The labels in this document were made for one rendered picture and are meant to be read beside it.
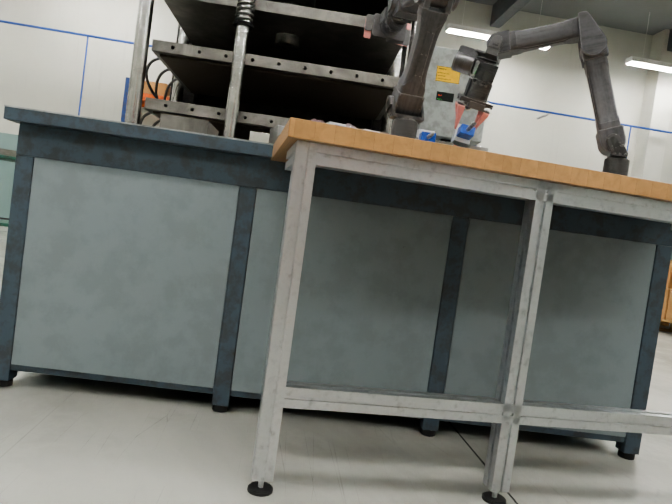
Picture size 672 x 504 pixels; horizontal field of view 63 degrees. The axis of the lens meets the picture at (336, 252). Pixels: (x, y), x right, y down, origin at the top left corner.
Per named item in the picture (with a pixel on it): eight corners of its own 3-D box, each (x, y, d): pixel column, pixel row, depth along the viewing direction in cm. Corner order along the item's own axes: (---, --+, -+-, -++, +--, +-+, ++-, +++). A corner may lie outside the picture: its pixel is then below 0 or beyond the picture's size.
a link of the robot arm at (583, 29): (485, 32, 156) (604, 6, 145) (488, 43, 164) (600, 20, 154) (489, 74, 155) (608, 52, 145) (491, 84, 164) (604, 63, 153)
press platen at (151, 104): (393, 145, 245) (395, 134, 245) (144, 108, 239) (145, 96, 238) (373, 163, 319) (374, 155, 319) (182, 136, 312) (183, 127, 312)
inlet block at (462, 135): (480, 134, 156) (485, 117, 157) (463, 129, 156) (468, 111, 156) (465, 148, 169) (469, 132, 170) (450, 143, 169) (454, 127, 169)
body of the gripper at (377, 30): (373, 15, 165) (380, 5, 157) (405, 22, 166) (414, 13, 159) (370, 37, 165) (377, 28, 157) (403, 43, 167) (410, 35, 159)
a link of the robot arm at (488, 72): (466, 79, 160) (475, 55, 158) (471, 79, 165) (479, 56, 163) (488, 87, 158) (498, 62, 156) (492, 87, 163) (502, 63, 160)
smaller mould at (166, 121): (205, 142, 174) (208, 120, 174) (157, 135, 173) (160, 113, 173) (216, 151, 194) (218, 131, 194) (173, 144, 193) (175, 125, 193)
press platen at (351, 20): (408, 34, 246) (409, 23, 246) (160, -6, 240) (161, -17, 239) (385, 76, 316) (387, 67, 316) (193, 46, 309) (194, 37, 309)
